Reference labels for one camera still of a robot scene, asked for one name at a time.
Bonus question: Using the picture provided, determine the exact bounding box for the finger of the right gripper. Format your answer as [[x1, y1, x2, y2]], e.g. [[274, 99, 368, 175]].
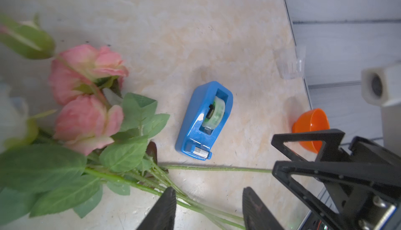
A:
[[273, 161, 401, 230], [270, 129, 346, 163]]

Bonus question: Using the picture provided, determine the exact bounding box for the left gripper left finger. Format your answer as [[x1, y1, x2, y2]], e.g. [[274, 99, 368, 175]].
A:
[[137, 187, 176, 230]]

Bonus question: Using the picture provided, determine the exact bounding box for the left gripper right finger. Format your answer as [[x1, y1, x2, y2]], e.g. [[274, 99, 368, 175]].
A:
[[242, 187, 276, 230]]

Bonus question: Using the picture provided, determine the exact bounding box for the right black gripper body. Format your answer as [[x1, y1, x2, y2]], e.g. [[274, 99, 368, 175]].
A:
[[297, 135, 401, 230]]

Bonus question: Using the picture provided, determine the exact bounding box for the artificial flower bouquet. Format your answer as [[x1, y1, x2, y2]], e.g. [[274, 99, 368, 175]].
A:
[[0, 13, 273, 230]]

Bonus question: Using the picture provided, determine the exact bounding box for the blue tape dispenser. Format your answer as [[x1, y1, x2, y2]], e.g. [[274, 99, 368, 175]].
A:
[[175, 81, 233, 161]]

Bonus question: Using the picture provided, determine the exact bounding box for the orange plastic bowl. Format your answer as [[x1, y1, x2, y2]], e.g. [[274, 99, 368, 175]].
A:
[[292, 108, 330, 154]]

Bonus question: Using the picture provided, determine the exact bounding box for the clear plastic cup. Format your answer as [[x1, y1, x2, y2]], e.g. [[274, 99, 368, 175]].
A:
[[273, 46, 306, 80]]

